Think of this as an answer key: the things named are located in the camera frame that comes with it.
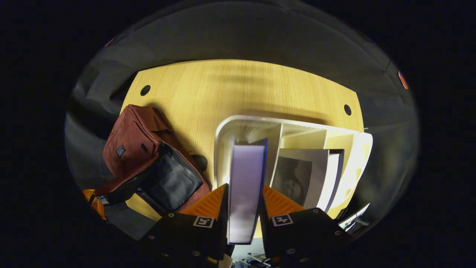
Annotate blue book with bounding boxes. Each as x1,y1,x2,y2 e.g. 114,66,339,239
227,136,269,245

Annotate white book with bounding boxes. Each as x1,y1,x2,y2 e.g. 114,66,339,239
271,148,345,213

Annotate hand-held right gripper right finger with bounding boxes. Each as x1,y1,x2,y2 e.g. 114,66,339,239
259,184,352,263

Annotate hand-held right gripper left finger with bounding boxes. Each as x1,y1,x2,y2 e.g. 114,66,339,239
139,183,235,262

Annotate white electronic device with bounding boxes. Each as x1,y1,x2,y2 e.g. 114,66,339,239
338,203,371,232

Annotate maroon schoolbag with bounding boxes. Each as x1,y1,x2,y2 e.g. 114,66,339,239
93,104,212,217

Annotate white plastic bookshelf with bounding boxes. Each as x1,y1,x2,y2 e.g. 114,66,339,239
214,115,373,220

